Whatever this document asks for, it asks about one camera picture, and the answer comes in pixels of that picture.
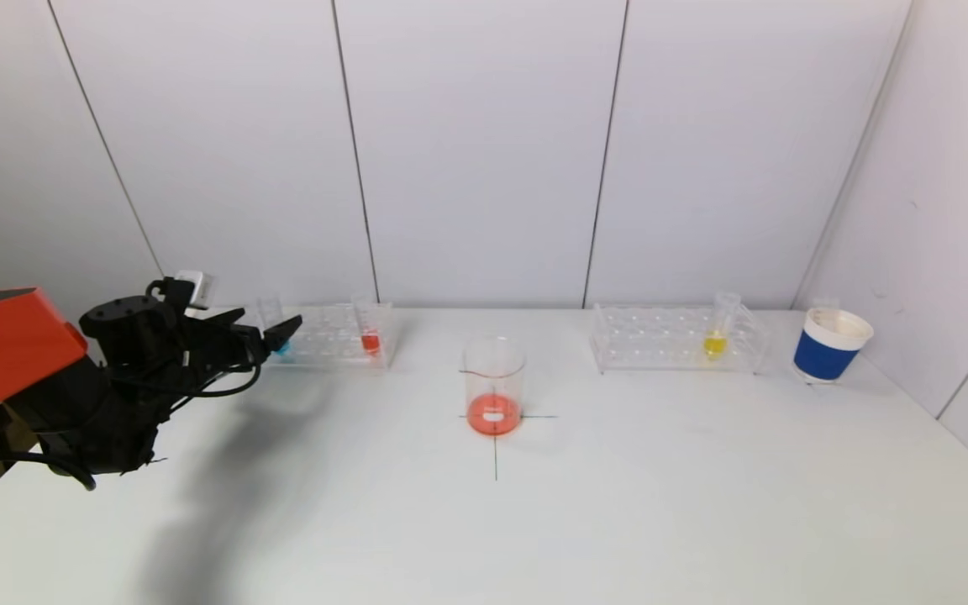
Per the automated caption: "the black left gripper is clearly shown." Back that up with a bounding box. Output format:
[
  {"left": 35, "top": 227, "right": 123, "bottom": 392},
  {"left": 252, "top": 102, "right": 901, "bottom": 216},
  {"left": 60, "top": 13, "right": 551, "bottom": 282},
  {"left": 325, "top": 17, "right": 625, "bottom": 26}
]
[{"left": 187, "top": 307, "right": 303, "bottom": 371}]

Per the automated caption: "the blue pigment test tube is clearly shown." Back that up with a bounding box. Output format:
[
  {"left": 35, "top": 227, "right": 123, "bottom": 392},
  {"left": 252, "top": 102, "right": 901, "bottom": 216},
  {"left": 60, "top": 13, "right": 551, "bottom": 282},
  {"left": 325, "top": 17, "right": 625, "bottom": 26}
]
[{"left": 258, "top": 293, "right": 292, "bottom": 356}]

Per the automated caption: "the clear acrylic test tube rack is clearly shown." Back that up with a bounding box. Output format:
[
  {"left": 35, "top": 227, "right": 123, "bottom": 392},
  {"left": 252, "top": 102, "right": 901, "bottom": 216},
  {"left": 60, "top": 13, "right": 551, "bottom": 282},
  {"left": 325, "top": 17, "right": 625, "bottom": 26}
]
[
  {"left": 270, "top": 303, "right": 399, "bottom": 370},
  {"left": 590, "top": 304, "right": 768, "bottom": 375}
]

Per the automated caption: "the orange pigment test tube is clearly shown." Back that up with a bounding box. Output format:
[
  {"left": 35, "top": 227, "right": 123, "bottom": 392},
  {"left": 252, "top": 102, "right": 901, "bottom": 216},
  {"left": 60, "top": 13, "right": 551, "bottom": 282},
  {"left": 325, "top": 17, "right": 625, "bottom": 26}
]
[{"left": 355, "top": 294, "right": 383, "bottom": 357}]

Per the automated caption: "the clear glass beaker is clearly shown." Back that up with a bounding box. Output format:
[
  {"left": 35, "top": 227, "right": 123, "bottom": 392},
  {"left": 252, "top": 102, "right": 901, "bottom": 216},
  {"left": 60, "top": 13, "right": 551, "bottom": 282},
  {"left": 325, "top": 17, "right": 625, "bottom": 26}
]
[{"left": 460, "top": 337, "right": 527, "bottom": 436}]

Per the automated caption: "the yellow pigment test tube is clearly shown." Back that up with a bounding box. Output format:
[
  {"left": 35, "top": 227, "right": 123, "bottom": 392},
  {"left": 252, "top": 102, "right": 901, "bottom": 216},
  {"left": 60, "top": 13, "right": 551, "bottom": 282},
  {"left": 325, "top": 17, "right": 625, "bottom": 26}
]
[{"left": 701, "top": 292, "right": 740, "bottom": 360}]

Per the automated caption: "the blue white paper cup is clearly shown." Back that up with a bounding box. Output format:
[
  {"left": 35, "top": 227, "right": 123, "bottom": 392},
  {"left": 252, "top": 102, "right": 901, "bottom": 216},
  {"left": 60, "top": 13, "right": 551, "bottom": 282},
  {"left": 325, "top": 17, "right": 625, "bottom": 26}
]
[{"left": 792, "top": 308, "right": 876, "bottom": 385}]

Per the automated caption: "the black camera cable loop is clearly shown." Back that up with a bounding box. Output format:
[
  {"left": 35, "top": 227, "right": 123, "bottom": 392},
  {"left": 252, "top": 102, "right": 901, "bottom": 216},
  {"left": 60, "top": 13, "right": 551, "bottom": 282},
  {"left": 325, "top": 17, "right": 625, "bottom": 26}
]
[{"left": 145, "top": 279, "right": 265, "bottom": 401}]

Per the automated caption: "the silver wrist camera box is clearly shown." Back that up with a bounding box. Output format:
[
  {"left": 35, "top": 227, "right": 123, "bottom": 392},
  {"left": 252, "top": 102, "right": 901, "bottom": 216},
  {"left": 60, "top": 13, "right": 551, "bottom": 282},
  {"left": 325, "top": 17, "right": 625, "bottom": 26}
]
[{"left": 173, "top": 270, "right": 215, "bottom": 308}]

